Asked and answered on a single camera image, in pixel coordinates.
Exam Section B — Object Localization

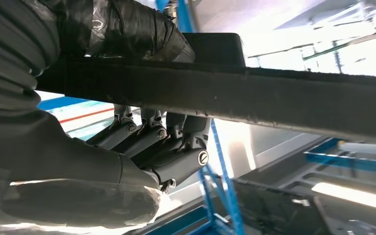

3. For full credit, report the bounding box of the blue metal shelf rack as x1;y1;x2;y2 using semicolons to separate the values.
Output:
133;0;247;235
305;138;376;176

